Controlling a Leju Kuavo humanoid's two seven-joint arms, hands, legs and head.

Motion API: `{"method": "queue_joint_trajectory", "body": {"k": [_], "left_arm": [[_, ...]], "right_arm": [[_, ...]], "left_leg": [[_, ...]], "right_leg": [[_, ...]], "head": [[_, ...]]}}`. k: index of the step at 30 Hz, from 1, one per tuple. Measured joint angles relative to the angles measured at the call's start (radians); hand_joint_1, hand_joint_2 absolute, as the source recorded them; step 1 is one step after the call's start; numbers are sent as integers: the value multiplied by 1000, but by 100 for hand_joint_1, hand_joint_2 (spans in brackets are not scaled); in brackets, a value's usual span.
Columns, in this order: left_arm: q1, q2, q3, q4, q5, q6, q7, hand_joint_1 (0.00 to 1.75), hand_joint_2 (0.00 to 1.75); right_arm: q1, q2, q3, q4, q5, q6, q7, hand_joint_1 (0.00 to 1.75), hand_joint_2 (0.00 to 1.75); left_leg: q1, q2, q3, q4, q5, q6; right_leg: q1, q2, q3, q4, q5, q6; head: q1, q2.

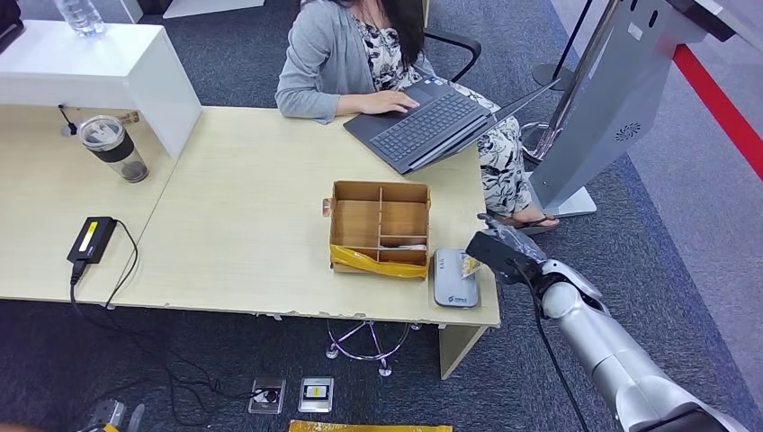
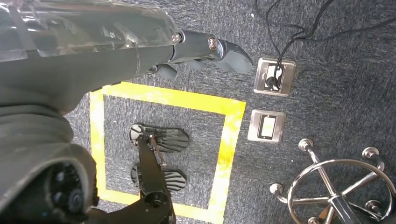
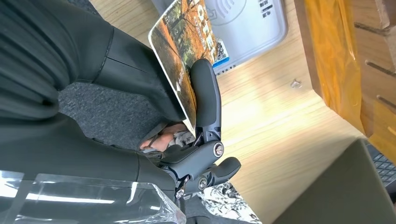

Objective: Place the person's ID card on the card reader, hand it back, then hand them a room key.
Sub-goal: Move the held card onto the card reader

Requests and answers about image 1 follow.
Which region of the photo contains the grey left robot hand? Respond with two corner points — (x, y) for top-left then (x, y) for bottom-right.
(76, 399), (148, 432)

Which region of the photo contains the person's right hand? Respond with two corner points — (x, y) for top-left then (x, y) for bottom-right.
(356, 89), (421, 116)

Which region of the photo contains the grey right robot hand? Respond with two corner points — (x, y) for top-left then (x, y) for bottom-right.
(476, 212), (547, 266)

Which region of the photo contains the grey card reader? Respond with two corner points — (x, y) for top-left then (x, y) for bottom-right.
(431, 247), (481, 311)

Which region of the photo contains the person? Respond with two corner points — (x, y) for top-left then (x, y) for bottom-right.
(274, 0), (562, 232)

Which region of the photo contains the dark grey laptop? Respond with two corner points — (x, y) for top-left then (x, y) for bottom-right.
(342, 76), (562, 176)

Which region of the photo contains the black office chair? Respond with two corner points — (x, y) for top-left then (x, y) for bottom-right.
(423, 28), (483, 84)

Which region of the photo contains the cardboard divider box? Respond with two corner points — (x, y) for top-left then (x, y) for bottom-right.
(320, 179), (432, 282)

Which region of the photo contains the grey kiosk stand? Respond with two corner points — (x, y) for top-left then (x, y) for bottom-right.
(526, 0), (738, 220)

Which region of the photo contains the steel floor socket with plug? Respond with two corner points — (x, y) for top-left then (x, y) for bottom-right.
(247, 375), (287, 416)

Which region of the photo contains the black adapter with yellow label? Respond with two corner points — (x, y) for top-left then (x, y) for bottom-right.
(66, 215), (119, 266)

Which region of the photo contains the chrome stool base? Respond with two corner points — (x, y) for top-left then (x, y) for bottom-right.
(324, 319), (422, 379)

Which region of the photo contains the white cabinet base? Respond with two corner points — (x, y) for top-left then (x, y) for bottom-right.
(161, 0), (267, 20)

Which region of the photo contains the steel floor socket plate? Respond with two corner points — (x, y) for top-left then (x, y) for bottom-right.
(297, 375), (336, 414)

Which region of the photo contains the yellow floor tape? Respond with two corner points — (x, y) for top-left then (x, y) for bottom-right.
(288, 419), (454, 432)

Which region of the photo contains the clear tumbler with black band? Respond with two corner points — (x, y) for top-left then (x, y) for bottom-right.
(76, 113), (151, 185)

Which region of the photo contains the white desk shelf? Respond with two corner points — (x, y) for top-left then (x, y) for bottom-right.
(0, 19), (203, 160)

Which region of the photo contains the clear water bottle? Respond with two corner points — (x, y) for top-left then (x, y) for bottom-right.
(52, 0), (108, 39)

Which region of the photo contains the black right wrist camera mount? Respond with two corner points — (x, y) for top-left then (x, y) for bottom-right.
(463, 230), (544, 287)

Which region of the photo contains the black power cable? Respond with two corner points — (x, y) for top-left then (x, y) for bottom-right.
(68, 259), (266, 401)
(103, 219), (140, 310)

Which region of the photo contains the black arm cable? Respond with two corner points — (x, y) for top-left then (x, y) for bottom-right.
(524, 271), (592, 432)

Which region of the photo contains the black stanchion post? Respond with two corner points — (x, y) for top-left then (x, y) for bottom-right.
(531, 0), (595, 91)

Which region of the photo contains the chrome stanchion post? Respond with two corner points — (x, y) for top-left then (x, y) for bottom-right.
(519, 0), (622, 164)

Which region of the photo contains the black desk plug cable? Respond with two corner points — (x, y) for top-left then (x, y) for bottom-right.
(57, 103), (80, 138)

